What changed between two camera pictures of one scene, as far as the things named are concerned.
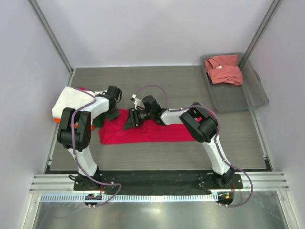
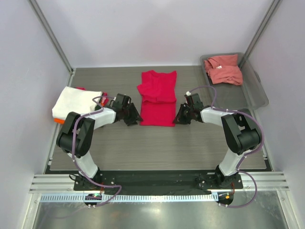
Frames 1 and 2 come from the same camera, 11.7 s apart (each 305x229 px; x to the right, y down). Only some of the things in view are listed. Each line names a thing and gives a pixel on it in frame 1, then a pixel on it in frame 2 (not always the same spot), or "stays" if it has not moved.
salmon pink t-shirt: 224,69 stays
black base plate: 160,183 stays
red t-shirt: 112,132 -> 158,91
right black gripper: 133,120 -> 179,119
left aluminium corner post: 51,35 stays
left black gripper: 115,115 -> 135,116
